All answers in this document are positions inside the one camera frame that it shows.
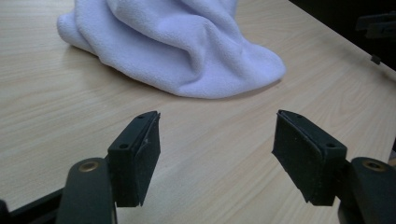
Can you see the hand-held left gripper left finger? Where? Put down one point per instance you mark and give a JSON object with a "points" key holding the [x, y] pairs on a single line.
{"points": [[137, 161]]}

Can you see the black metal stand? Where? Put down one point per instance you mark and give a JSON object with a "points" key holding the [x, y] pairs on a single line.
{"points": [[378, 26]]}

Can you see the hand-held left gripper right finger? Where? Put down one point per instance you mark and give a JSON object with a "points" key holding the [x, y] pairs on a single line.
{"points": [[306, 158]]}

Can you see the white towel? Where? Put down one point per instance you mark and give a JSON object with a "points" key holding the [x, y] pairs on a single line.
{"points": [[174, 49]]}

